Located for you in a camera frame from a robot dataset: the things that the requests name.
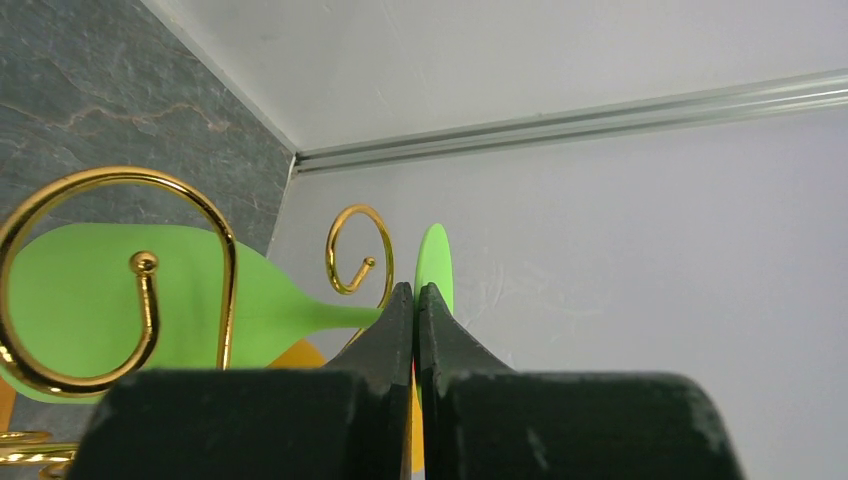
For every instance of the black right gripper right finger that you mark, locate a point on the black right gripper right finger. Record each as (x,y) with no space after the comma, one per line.
(485,420)

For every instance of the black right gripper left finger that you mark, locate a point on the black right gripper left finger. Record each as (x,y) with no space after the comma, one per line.
(350,419)

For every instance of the green wine glass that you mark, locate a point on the green wine glass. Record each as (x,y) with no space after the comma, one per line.
(72,299)

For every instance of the wooden rack base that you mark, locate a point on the wooden rack base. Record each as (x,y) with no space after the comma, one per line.
(7,401)

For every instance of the gold wire glass rack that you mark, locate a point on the gold wire glass rack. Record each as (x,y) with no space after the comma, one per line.
(26,375)

